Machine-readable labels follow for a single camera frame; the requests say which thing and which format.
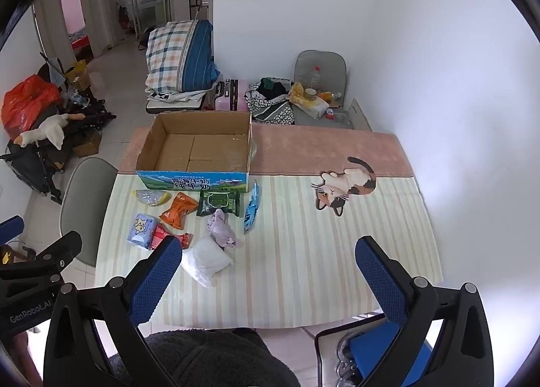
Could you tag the white goose plush toy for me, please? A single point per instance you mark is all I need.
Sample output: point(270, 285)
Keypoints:
point(50, 129)

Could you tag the green wet wipes pack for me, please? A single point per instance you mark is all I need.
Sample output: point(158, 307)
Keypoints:
point(227, 201)

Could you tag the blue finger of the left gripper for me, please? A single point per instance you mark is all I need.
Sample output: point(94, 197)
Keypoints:
point(11, 228)

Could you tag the black white patterned bag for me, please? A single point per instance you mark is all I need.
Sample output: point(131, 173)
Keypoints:
point(268, 101)

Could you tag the grey chair with clutter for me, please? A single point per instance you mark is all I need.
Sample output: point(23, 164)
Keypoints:
point(332, 84)

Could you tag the purple towel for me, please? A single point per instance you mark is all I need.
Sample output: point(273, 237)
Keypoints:
point(220, 231)

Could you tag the striped cat table mat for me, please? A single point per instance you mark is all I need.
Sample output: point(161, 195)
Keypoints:
point(295, 267)

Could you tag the blue seat chair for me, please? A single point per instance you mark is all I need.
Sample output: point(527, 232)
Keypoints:
point(348, 355)

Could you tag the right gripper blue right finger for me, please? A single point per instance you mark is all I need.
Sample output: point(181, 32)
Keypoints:
point(462, 355)

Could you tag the orange snack packet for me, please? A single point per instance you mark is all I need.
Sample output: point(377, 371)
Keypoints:
point(181, 207)

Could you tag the black stroller frame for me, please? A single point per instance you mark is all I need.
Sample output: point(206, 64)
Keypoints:
point(36, 165)

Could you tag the pink suitcase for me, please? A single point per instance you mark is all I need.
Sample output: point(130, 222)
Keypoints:
point(230, 96)

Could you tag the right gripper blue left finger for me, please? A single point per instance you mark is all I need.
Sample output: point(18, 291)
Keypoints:
point(74, 352)

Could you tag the white soft pouch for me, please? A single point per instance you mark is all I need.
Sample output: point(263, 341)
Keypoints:
point(203, 260)

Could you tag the yellow snack bag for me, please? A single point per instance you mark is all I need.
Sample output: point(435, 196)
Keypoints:
point(311, 104)

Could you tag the blue snack packet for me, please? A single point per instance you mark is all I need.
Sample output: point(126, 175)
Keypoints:
point(252, 208)

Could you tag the open cardboard milk box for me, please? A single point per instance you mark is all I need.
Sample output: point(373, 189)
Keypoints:
point(194, 151)

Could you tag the orange plastic bag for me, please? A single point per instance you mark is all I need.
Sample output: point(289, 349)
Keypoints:
point(25, 102)

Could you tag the plaid folded quilt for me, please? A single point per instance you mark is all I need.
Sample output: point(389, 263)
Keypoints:
point(179, 59)

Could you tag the plastic bottle red cap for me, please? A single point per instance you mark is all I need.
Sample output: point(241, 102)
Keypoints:
point(314, 79)

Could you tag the small cardboard box on floor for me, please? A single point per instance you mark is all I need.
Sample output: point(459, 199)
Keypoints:
point(89, 146)

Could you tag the grey chair left of table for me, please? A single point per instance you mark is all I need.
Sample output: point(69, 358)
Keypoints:
point(85, 203)

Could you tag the blue cartoon tissue pack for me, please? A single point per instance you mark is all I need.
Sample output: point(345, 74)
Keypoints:
point(142, 230)

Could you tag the grey yellow sock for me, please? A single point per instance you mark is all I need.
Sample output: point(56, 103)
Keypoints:
point(151, 197)

